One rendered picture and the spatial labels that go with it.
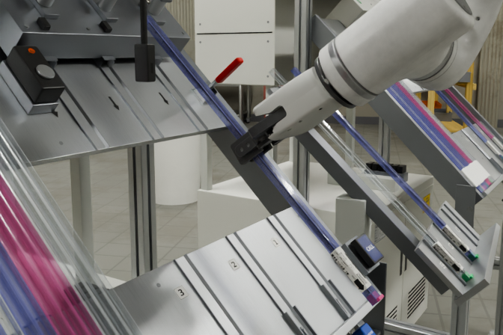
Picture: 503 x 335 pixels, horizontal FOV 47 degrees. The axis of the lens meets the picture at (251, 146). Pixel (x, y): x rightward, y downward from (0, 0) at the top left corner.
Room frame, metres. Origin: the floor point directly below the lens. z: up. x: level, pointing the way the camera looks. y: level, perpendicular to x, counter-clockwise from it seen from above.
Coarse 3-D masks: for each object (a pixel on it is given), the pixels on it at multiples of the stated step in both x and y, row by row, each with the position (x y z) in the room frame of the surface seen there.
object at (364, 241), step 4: (364, 236) 0.92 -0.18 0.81; (360, 240) 0.90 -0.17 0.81; (364, 240) 0.91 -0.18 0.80; (368, 240) 0.92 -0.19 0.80; (360, 244) 0.89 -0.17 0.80; (364, 244) 0.90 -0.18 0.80; (368, 244) 0.91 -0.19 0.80; (372, 244) 0.91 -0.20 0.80; (364, 248) 0.89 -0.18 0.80; (368, 248) 0.90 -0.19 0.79; (372, 248) 0.90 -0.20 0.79; (376, 248) 0.91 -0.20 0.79; (368, 252) 0.89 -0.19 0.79; (372, 252) 0.89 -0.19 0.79; (376, 252) 0.90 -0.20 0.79; (372, 256) 0.88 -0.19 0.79; (376, 256) 0.89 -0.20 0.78; (380, 256) 0.90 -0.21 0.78; (376, 260) 0.88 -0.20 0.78
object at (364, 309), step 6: (366, 306) 0.82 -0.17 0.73; (360, 312) 0.80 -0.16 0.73; (366, 312) 0.80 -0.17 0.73; (354, 318) 0.78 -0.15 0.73; (360, 318) 0.78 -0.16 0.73; (342, 324) 0.78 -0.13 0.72; (348, 324) 0.76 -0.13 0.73; (354, 324) 0.77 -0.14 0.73; (336, 330) 0.75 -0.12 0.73; (342, 330) 0.74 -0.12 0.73; (348, 330) 0.75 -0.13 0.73
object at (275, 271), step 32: (256, 224) 0.84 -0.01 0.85; (288, 224) 0.89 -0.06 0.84; (192, 256) 0.71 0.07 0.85; (224, 256) 0.75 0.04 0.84; (256, 256) 0.79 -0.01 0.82; (288, 256) 0.83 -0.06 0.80; (320, 256) 0.88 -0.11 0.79; (128, 288) 0.61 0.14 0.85; (160, 288) 0.64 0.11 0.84; (192, 288) 0.67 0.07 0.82; (224, 288) 0.70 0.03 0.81; (256, 288) 0.74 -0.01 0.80; (288, 288) 0.78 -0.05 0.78; (320, 288) 0.82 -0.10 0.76; (352, 288) 0.87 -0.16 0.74; (160, 320) 0.60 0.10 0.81; (192, 320) 0.63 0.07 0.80; (224, 320) 0.66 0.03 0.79; (256, 320) 0.69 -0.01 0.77; (288, 320) 0.72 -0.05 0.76; (320, 320) 0.76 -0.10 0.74
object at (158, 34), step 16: (160, 32) 0.85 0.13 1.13; (176, 48) 0.84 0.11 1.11; (176, 64) 0.83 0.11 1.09; (192, 80) 0.81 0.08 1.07; (208, 96) 0.80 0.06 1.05; (224, 112) 0.79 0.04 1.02; (240, 128) 0.78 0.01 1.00; (256, 160) 0.76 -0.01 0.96; (272, 176) 0.74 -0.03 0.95; (288, 192) 0.73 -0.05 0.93; (304, 208) 0.72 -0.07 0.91; (320, 224) 0.72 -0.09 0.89; (320, 240) 0.70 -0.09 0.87; (368, 288) 0.67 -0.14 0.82
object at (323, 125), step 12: (276, 72) 1.09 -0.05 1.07; (336, 144) 1.04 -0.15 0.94; (348, 156) 1.03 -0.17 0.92; (360, 168) 1.02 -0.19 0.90; (372, 180) 1.01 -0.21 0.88; (384, 192) 1.00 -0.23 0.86; (396, 204) 0.99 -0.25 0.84; (408, 216) 0.98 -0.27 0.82; (420, 228) 0.97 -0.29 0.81; (432, 240) 0.96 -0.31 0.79; (468, 276) 0.94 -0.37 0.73
